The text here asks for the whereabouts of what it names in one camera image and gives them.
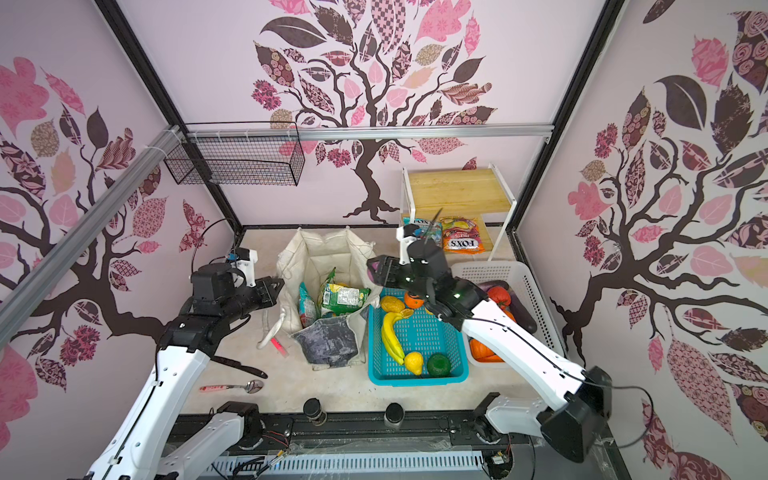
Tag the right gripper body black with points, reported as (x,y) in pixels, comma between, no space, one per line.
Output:
(401,277)

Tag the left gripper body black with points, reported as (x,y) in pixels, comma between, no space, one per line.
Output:
(248,299)

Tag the wrinkled yellow fruit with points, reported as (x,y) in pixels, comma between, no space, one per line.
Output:
(391,304)

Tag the purple onion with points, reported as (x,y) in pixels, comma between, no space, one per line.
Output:
(373,272)

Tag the green yellow snack bag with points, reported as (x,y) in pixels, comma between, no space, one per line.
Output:
(325,290)
(344,300)

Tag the teal snack bag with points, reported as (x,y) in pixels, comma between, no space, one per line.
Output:
(307,308)

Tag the cream canvas grocery bag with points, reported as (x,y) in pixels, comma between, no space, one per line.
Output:
(331,341)

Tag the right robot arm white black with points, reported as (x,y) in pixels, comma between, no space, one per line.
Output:
(575,403)

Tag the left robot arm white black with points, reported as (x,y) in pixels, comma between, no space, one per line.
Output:
(182,354)

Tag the teal candy bag lower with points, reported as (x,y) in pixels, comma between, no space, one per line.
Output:
(423,228)

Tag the orange Fox's candy bag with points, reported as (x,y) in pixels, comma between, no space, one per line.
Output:
(461,235)

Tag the orange fruit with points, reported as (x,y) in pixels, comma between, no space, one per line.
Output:
(413,301)

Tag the single yellow banana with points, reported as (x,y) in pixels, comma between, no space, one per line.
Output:
(389,337)

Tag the teal plastic basket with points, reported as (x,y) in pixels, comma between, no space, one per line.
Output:
(439,346)

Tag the red tomato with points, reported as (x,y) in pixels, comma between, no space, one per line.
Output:
(500,296)

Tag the white wooden shelf rack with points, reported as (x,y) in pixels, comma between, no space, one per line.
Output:
(482,195)

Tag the pink marker pen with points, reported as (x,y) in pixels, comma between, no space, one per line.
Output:
(279,347)

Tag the yellow lemon front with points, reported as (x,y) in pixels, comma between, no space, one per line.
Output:
(414,363)

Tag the green bell pepper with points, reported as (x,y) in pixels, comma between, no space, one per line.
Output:
(439,365)

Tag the white plastic basket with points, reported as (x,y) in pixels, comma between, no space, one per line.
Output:
(521,281)

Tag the small orange pumpkin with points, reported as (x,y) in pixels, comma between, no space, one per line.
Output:
(481,353)

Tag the dark purple eggplant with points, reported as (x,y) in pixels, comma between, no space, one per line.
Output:
(521,315)

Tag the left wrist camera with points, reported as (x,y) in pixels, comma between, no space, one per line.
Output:
(242,266)

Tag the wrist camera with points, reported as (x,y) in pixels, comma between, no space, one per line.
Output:
(409,240)
(242,266)

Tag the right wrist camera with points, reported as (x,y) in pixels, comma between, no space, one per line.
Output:
(409,240)

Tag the black handled knife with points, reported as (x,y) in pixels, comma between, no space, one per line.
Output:
(237,365)

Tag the metal spoon pink handle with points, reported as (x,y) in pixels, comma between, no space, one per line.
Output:
(250,387)

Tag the black wire basket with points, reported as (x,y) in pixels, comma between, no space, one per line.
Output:
(238,153)

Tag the black post right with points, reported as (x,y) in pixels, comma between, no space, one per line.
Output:
(394,416)

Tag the black post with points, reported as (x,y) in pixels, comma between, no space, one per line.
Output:
(394,416)
(313,410)

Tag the black post left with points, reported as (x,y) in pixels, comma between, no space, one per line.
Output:
(313,410)

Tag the white vented cable duct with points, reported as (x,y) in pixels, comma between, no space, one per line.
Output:
(343,465)

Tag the aluminium frame rail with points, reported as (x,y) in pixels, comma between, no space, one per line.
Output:
(24,299)

